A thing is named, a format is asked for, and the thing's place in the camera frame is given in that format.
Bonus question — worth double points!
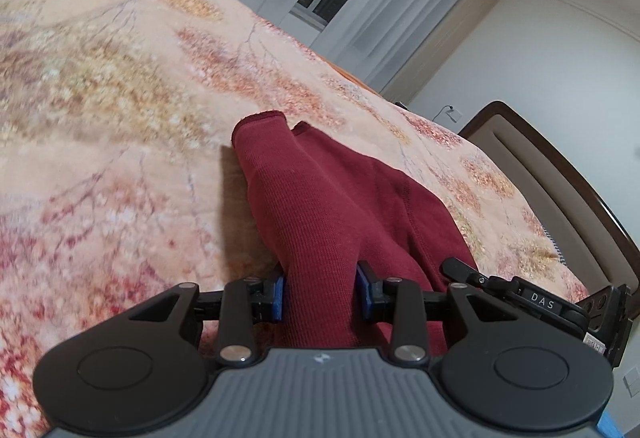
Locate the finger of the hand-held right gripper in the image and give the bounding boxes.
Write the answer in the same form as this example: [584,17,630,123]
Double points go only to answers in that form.
[439,257,490,293]

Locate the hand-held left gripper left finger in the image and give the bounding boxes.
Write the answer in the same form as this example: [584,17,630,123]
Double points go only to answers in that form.
[127,275,288,367]

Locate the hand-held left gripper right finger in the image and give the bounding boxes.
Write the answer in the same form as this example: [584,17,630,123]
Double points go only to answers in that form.
[354,260,522,365]

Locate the maroon long-sleeve sweater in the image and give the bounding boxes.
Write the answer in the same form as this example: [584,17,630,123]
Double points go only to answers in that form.
[231,112,483,350]

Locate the brown padded headboard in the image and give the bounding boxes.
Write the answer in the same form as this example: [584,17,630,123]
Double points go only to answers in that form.
[457,100,640,321]

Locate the orange bed sheet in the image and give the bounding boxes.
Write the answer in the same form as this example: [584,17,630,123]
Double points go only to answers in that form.
[312,52,386,97]

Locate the floral beige blanket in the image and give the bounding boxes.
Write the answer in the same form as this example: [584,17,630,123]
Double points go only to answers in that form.
[0,0,591,438]

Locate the beige pleated curtain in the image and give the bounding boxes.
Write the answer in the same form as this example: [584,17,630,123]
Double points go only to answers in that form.
[380,0,513,99]

